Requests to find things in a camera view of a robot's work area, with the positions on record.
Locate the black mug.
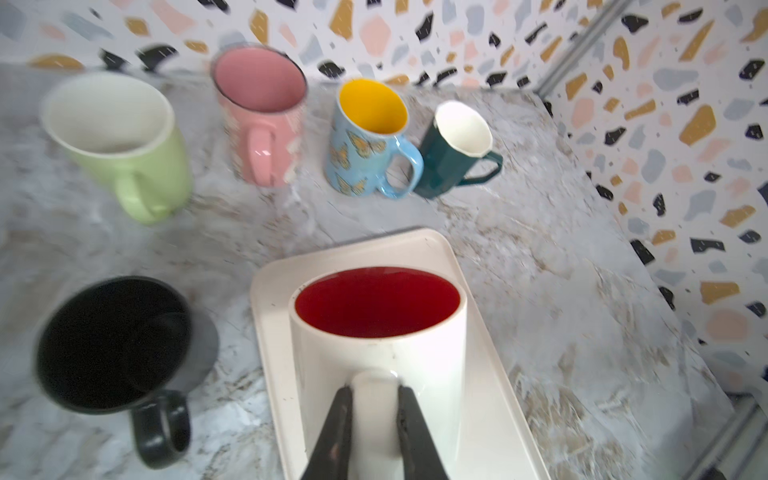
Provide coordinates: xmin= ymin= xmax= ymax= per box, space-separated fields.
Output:
xmin=35 ymin=276 xmax=219 ymax=470

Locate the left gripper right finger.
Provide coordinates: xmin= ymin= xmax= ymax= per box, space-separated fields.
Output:
xmin=396 ymin=385 xmax=449 ymax=480

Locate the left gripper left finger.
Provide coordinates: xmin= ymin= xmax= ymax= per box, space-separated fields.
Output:
xmin=301 ymin=386 xmax=353 ymax=480

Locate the light green mug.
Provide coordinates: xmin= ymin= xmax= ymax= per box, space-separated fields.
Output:
xmin=40 ymin=72 xmax=193 ymax=225

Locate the white mug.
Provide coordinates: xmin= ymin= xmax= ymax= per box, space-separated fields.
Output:
xmin=290 ymin=266 xmax=467 ymax=479

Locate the pink mug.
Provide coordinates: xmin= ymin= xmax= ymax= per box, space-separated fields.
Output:
xmin=210 ymin=44 xmax=309 ymax=188

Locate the beige serving tray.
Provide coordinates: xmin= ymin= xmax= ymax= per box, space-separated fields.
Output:
xmin=250 ymin=228 xmax=549 ymax=479

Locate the dark green mug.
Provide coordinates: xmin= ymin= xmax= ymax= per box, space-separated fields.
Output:
xmin=414 ymin=100 xmax=503 ymax=199

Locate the light blue mug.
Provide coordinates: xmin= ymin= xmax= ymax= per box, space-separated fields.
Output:
xmin=324 ymin=78 xmax=424 ymax=200

